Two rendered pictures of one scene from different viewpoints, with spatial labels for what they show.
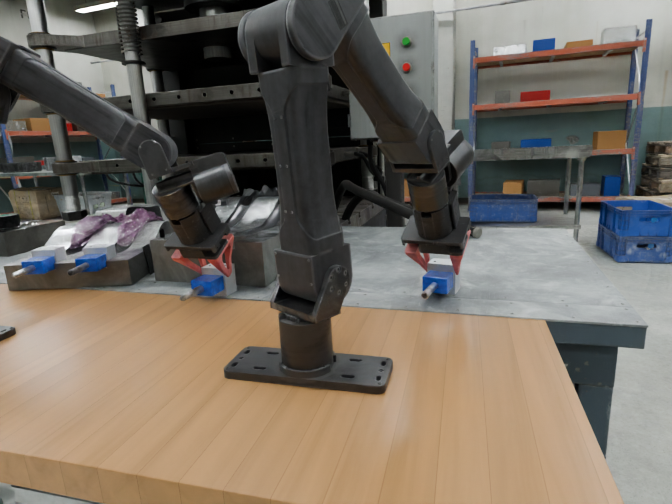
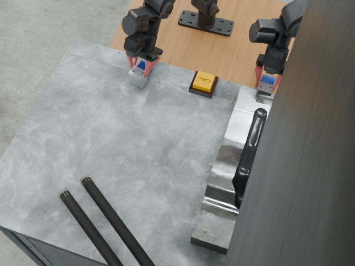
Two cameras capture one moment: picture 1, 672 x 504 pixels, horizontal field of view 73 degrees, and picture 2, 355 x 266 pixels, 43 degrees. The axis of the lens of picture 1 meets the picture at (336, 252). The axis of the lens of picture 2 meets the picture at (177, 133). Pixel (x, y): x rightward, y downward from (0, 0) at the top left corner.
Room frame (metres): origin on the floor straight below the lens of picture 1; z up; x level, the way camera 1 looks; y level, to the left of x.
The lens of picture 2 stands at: (1.67, -0.06, 2.03)
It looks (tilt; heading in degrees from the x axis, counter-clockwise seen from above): 60 degrees down; 180
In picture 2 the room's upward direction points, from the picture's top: 1 degrees clockwise
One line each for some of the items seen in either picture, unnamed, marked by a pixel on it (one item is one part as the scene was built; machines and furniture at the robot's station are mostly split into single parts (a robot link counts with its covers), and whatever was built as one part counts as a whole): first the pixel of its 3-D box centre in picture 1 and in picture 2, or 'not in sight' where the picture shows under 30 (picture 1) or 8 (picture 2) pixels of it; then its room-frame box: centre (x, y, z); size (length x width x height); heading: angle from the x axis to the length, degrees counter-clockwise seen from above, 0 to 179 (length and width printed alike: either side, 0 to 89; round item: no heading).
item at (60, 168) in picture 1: (233, 171); not in sight; (2.14, 0.46, 0.96); 1.29 x 0.83 x 0.18; 72
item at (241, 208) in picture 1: (252, 209); (269, 158); (1.11, 0.20, 0.92); 0.35 x 0.16 x 0.09; 162
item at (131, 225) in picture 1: (121, 221); not in sight; (1.15, 0.55, 0.90); 0.26 x 0.18 x 0.08; 179
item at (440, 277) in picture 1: (436, 283); (145, 67); (0.73, -0.17, 0.83); 0.13 x 0.05 x 0.05; 151
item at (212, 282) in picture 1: (204, 286); (267, 81); (0.78, 0.24, 0.83); 0.13 x 0.05 x 0.05; 160
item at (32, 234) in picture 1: (19, 236); not in sight; (1.36, 0.96, 0.84); 0.20 x 0.15 x 0.07; 162
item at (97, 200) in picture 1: (84, 206); not in sight; (5.82, 3.19, 0.42); 0.60 x 0.42 x 0.33; 63
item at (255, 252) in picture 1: (260, 227); (261, 169); (1.12, 0.19, 0.87); 0.50 x 0.26 x 0.14; 162
